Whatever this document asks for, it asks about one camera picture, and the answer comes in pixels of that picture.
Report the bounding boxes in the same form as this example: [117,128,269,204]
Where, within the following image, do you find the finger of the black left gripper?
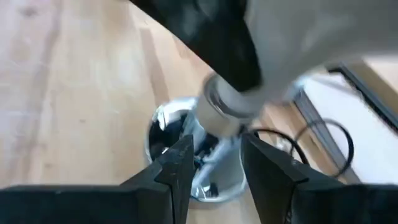
[128,0,262,93]

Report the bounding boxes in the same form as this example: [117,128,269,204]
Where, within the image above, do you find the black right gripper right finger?
[240,131,398,224]

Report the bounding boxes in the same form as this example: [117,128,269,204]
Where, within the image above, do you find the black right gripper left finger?
[0,133,195,224]

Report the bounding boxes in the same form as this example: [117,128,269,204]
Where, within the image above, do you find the black lamp power cable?
[248,118,356,179]

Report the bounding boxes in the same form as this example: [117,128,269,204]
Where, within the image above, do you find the beige spiral notebook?
[293,74,398,185]

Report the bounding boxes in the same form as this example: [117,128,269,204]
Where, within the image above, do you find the chrome lamp base socket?
[144,95,250,203]

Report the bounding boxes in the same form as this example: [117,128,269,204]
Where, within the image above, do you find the white reflector lightbulb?
[195,0,398,138]

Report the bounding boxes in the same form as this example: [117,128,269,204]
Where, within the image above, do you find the beige wooden desk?
[351,55,398,94]

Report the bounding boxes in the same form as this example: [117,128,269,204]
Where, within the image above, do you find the black aluminium table frame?
[325,61,398,135]

